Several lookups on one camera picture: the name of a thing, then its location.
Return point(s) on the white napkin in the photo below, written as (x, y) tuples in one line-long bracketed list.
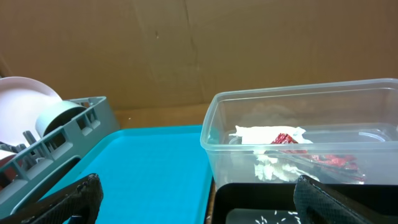
[(266, 168)]

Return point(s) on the large white plate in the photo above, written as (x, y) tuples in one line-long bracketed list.
[(22, 101)]

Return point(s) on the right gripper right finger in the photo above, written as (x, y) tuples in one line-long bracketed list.
[(318, 203)]

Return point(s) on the teal serving tray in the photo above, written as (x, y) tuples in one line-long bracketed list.
[(148, 176)]

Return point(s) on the white rice pile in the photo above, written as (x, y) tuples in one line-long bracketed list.
[(277, 217)]

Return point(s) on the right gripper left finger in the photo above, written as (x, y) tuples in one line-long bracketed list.
[(76, 203)]

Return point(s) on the clear plastic bin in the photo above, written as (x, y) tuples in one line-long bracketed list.
[(358, 118)]

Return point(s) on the red snack wrapper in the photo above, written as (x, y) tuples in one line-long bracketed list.
[(336, 168)]

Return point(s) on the black tray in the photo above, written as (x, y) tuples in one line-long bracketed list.
[(239, 202)]

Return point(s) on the grey bowl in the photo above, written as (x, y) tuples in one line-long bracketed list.
[(57, 115)]

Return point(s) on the grey plastic dish rack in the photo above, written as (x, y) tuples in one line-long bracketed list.
[(39, 167)]

